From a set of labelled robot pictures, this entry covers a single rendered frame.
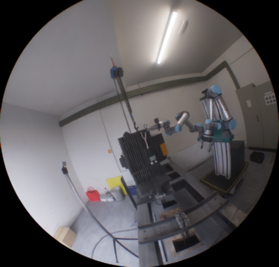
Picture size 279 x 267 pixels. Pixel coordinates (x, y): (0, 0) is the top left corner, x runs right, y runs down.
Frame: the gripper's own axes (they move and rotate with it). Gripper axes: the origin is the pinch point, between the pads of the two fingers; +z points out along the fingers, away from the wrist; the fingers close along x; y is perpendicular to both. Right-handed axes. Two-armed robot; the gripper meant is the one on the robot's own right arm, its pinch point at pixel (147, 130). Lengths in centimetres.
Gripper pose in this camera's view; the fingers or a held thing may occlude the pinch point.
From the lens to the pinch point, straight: 101.5
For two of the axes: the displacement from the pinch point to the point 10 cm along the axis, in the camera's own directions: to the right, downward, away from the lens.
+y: 3.6, 9.3, -0.6
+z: -8.8, 3.2, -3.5
